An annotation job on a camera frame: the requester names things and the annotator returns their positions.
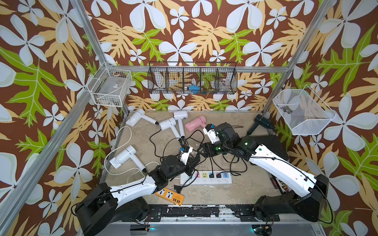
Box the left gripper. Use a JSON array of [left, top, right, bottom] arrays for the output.
[[166, 156, 199, 181]]

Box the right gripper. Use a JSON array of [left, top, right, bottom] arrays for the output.
[[195, 141, 232, 157]]

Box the white multicolour power strip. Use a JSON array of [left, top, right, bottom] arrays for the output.
[[180, 171, 232, 185]]

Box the black dryer power cable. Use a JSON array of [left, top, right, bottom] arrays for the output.
[[209, 137, 255, 179]]

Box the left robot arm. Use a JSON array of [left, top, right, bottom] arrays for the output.
[[74, 154, 200, 236]]

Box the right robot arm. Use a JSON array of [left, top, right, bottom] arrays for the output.
[[203, 123, 329, 222]]

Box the black plug on orange strip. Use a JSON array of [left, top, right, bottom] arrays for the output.
[[174, 185, 183, 194]]

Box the pink hair dryer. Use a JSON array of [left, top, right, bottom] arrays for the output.
[[185, 116, 206, 132]]

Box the black hair dryer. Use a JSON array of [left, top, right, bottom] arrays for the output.
[[247, 114, 275, 135]]

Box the orange power strip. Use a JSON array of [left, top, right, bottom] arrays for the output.
[[155, 188, 184, 206]]

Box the black plastic tool case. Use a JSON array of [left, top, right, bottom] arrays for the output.
[[252, 135, 289, 161]]

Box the white hair dryer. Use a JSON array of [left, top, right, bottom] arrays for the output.
[[173, 110, 188, 139], [159, 117, 182, 141], [110, 145, 147, 173], [126, 109, 159, 127]]

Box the blue object in basket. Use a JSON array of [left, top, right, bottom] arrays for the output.
[[189, 85, 200, 94]]

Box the metal clip in basket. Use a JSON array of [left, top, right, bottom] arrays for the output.
[[281, 106, 293, 114]]

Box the white hair dryer far left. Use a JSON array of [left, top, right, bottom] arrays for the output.
[[126, 109, 159, 127]]

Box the white hair dryer near left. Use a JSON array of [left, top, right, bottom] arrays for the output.
[[110, 145, 147, 173]]

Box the white mesh basket right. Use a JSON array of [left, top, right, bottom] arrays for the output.
[[273, 86, 336, 136]]

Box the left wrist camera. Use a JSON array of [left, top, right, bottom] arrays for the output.
[[180, 146, 193, 165]]

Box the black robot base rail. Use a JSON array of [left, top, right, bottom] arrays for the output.
[[144, 204, 281, 222]]

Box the black wire basket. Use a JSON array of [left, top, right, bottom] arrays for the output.
[[146, 62, 238, 95]]

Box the white wire basket left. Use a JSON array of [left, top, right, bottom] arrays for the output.
[[87, 63, 132, 107]]

